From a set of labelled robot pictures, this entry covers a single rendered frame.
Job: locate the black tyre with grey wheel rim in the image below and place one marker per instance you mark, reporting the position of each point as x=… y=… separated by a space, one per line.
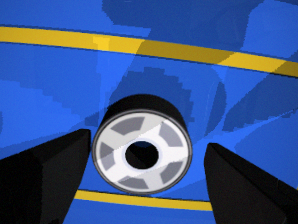
x=135 y=170

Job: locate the yellow boundary line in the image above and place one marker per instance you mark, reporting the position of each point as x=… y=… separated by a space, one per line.
x=150 y=48

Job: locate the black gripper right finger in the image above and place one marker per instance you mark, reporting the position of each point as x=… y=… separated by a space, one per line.
x=242 y=193

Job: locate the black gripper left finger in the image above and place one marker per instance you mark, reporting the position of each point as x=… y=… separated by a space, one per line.
x=37 y=186

